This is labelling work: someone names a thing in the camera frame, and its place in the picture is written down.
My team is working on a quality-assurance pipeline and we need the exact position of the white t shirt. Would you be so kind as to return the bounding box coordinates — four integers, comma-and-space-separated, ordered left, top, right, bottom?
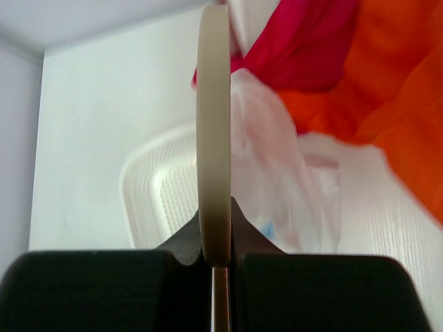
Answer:
228, 67, 443, 319

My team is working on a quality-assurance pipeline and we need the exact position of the white perforated plastic basket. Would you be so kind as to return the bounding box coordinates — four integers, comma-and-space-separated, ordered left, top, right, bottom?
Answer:
120, 124, 198, 249

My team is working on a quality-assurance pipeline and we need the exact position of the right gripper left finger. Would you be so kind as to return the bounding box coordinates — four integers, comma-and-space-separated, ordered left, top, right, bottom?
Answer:
1, 217, 211, 331

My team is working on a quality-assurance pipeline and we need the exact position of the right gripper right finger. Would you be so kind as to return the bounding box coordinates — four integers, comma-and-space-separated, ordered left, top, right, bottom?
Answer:
228, 203, 431, 331

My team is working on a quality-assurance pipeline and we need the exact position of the orange t shirt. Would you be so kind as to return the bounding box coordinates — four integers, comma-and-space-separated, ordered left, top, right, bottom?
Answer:
279, 1, 442, 220

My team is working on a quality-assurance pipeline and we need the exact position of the magenta t shirt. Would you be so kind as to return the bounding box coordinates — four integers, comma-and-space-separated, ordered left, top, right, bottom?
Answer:
191, 0, 361, 94

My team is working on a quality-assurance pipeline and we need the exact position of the beige hanger of white shirt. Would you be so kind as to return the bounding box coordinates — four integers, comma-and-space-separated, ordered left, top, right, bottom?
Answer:
196, 5, 231, 267

